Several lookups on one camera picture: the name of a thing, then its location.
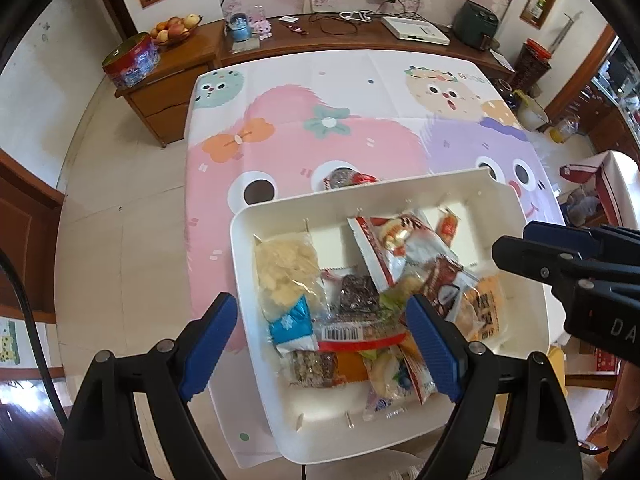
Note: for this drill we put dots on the low wooden side cabinet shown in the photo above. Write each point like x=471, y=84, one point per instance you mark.
x=170, y=90

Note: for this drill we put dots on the brown wooden door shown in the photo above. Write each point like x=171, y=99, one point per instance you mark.
x=25, y=240

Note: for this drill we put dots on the yellow crispy noodle packet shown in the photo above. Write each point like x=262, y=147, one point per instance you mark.
x=405, y=287

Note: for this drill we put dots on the red white snack packet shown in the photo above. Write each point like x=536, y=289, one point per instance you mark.
x=385, y=245

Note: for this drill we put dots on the dark jar with red lid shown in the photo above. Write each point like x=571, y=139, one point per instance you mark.
x=532, y=65

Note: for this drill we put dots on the yellow oil bottle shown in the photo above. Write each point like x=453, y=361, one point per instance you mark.
x=565, y=132

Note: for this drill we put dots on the cartoon printed tablecloth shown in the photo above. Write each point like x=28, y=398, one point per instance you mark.
x=350, y=90

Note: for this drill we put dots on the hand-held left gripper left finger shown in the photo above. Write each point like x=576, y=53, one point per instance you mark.
x=207, y=355

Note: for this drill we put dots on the bowl of fruit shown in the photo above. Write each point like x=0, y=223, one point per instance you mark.
x=175, y=30

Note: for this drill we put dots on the round printed tin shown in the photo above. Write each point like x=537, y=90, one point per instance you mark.
x=132, y=62

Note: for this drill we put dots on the red sausage stick packet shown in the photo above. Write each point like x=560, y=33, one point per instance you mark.
x=448, y=227

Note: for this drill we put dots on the brown granola bar packet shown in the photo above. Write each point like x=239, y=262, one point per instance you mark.
x=312, y=367

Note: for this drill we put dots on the white plastic tray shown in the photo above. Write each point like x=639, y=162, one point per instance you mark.
x=320, y=410

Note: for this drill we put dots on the clear bag of pale crisps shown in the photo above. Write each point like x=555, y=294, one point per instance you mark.
x=287, y=270

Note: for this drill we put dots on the clear packet of dark brownie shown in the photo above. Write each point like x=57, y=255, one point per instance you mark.
x=357, y=292

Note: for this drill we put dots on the long wooden television cabinet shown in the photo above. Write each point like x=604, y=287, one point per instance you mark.
x=350, y=42

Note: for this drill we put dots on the dark red-trimmed cake packet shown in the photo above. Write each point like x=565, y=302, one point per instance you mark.
x=350, y=180

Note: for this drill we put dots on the cream plastic jug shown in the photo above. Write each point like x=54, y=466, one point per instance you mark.
x=532, y=112

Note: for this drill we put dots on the dark green air fryer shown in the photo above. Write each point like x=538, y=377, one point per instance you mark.
x=475, y=25

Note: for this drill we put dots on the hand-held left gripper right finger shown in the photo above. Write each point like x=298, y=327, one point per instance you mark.
x=435, y=350

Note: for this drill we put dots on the clear bag of yellow candies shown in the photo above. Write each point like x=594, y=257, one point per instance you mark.
x=395, y=385

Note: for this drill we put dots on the brown chocolate snack packet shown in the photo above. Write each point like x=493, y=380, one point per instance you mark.
x=447, y=285

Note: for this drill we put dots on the small blue white packet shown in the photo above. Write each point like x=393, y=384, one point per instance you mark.
x=292, y=327

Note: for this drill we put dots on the clear packet of orange cakes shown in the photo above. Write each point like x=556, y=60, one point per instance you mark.
x=482, y=310

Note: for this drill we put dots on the white red-trimmed cloth cover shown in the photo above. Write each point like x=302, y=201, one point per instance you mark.
x=615, y=185

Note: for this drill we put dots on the person's right forearm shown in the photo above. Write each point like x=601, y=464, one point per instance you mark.
x=622, y=410

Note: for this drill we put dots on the white label snack packet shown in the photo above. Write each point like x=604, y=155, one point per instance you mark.
x=360, y=332

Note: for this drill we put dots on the green bottle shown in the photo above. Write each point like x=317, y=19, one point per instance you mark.
x=539, y=7

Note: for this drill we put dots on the small white box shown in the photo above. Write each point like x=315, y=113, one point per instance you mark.
x=288, y=20

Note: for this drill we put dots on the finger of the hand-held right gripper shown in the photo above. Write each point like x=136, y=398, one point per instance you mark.
x=550, y=232
x=525, y=257

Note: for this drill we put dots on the dark purple electric pot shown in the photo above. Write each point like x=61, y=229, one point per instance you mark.
x=505, y=92

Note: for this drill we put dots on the white set-top box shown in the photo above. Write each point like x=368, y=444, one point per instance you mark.
x=415, y=30

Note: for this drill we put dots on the pink toy figure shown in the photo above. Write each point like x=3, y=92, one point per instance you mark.
x=261, y=25

